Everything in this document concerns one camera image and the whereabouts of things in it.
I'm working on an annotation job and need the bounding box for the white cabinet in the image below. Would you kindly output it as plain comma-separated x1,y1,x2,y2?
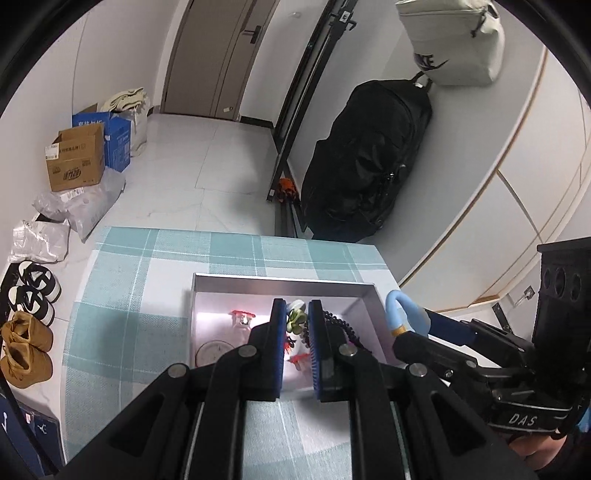
397,45,591,325

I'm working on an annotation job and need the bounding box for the grey jewelry tray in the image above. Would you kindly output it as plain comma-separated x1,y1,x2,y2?
187,272,394,398

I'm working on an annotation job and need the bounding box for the brown cardboard box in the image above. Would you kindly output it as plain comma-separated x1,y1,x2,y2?
45,123,106,193

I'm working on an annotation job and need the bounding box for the orange and black tool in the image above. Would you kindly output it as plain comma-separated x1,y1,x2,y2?
276,177,299,203

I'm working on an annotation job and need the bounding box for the dark blue shoe box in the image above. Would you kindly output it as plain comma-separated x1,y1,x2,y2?
0,391,62,479

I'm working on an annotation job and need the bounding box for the white plastic bag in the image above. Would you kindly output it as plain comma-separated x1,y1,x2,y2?
130,107,151,158

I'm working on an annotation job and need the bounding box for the black tripod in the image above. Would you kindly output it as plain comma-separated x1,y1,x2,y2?
266,0,359,239

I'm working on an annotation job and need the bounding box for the cream fabric bag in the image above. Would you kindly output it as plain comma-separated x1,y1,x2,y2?
102,87,150,113

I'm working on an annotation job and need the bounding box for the clear ring bracelet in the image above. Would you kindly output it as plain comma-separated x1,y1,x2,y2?
194,339,236,368

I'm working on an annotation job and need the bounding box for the green charm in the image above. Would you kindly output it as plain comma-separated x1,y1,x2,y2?
287,299,310,336

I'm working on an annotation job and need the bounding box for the light blue hair tie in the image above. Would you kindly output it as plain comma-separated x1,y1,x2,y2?
384,289,431,338

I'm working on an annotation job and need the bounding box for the brown suede boot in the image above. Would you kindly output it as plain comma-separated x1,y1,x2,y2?
2,309,52,357
0,340,54,388

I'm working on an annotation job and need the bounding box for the person's right forearm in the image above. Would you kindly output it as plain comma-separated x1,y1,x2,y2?
536,406,591,480

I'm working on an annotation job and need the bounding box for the black and white sneaker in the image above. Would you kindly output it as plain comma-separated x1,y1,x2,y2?
8,285,55,322
20,260,64,304

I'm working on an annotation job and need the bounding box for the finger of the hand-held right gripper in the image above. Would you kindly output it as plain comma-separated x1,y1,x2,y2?
422,308,535,366
392,331,502,393

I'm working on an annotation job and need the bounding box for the white sports bag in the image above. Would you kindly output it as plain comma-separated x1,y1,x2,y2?
396,0,507,88

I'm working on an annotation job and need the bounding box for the blue cardboard box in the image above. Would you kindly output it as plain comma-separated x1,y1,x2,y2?
72,102,133,173

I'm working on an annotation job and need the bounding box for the grey door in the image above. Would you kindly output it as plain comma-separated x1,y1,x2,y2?
161,0,280,122

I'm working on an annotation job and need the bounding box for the black backpack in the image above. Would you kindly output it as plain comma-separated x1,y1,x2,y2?
300,78,434,242

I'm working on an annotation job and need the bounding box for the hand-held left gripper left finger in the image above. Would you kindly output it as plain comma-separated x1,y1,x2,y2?
55,299,286,480

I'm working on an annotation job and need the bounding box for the teal checked tablecloth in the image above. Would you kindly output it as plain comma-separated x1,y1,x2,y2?
63,226,408,464

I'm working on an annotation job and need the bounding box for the grey parcel bag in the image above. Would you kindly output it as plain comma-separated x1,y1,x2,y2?
69,168,127,242
10,220,71,264
33,186,94,223

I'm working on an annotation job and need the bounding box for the black bead bracelet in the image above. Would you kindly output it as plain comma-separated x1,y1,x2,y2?
322,310,366,352

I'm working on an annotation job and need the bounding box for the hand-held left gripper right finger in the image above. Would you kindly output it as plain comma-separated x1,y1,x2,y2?
308,299,539,480

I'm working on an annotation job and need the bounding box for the person's right hand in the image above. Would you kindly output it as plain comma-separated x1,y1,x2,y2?
510,435,561,468

